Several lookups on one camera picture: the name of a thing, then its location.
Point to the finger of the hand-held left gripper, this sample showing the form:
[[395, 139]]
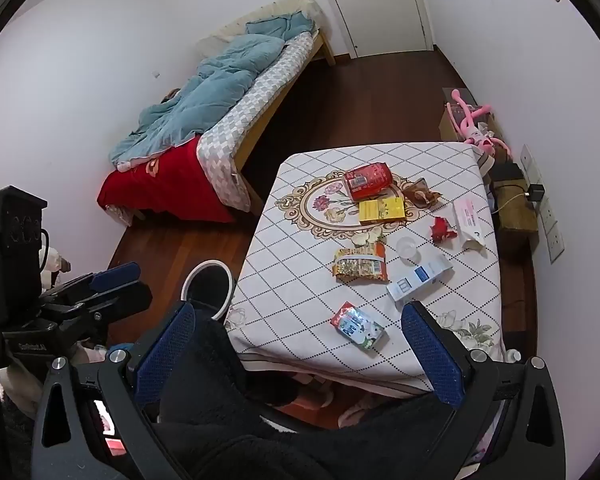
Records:
[[116, 275], [127, 300]]

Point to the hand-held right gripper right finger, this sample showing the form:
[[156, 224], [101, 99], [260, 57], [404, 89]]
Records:
[[432, 357]]

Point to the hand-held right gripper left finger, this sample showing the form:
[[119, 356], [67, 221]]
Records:
[[162, 357]]

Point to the white and blue box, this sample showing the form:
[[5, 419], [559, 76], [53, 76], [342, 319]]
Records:
[[420, 277]]

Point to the small milk carton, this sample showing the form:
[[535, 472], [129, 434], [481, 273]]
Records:
[[356, 326]]

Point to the white round bin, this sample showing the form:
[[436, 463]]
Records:
[[224, 301]]

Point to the clear plastic cup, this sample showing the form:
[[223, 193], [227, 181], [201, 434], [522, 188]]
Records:
[[407, 248]]

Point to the orange snack packet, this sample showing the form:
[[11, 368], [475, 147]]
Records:
[[360, 265]]

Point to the red wrapper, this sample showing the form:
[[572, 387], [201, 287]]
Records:
[[440, 230]]

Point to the white and pink packet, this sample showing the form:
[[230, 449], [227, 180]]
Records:
[[467, 220]]

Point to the yellow cardboard box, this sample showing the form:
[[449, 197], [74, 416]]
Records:
[[380, 211]]

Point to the brown wrapper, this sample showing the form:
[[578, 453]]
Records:
[[422, 192]]

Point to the red can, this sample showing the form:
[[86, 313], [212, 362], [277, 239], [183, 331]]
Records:
[[370, 180]]

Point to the pink slipper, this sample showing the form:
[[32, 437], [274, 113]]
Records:
[[362, 407], [312, 395]]

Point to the red blanket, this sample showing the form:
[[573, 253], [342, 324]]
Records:
[[170, 185]]

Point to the table with patterned tablecloth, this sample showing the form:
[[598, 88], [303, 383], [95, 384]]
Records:
[[290, 260]]

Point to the brown plush toy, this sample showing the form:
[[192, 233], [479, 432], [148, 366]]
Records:
[[171, 95]]

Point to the black charger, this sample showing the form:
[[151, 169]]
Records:
[[536, 192]]

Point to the checkered bed sheet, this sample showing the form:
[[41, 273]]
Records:
[[240, 115]]

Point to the light blue quilt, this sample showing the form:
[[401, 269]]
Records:
[[215, 80]]

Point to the wooden bed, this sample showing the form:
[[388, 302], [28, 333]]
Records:
[[269, 112]]

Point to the pink plush toy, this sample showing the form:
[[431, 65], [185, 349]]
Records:
[[472, 132]]

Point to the cream pillow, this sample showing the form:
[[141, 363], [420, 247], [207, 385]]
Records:
[[290, 6]]

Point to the white door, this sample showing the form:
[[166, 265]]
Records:
[[375, 5]]

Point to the white wall socket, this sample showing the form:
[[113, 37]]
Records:
[[546, 215], [556, 246], [530, 165]]

